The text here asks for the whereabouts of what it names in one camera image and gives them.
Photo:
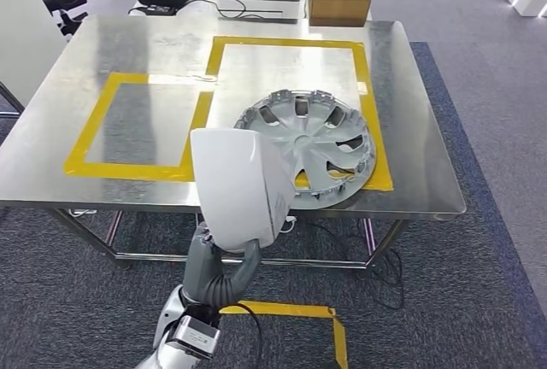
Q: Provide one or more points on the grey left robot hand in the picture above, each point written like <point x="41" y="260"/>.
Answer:
<point x="205" y="270"/>

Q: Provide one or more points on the white curved plastic part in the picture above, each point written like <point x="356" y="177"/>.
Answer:
<point x="235" y="185"/>

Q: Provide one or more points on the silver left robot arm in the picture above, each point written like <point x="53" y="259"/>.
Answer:
<point x="165" y="321"/>

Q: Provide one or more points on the steel workbench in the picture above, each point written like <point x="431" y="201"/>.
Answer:
<point x="149" y="129"/>

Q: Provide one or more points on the yellow floor tape outline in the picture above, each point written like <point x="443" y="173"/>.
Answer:
<point x="277" y="309"/>

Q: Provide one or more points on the small yellow tape rectangle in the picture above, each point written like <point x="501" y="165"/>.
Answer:
<point x="128" y="172"/>

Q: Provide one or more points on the silver wheel hubcap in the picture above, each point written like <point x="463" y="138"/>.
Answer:
<point x="312" y="140"/>

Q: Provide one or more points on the large yellow tape rectangle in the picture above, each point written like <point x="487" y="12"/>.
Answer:
<point x="290" y="42"/>

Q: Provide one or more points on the white desk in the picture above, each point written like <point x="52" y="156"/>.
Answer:
<point x="188" y="7"/>

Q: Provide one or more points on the black power adapter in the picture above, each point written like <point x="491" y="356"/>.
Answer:
<point x="153" y="10"/>

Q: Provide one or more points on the white board panel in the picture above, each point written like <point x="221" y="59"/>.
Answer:
<point x="26" y="44"/>

